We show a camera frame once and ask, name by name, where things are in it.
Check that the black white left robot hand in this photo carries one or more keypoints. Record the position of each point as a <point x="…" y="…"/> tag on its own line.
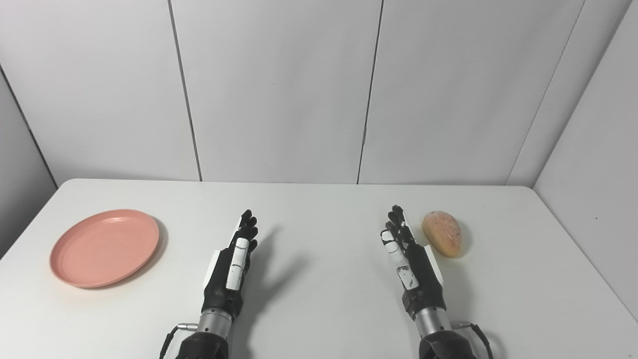
<point x="219" y="289"/>

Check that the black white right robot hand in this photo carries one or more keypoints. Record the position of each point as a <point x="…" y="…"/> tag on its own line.
<point x="423" y="284"/>

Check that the golden bread roll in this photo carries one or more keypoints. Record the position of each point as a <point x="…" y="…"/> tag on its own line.
<point x="442" y="233"/>

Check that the pink round plate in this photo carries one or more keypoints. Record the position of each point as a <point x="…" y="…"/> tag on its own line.
<point x="104" y="248"/>

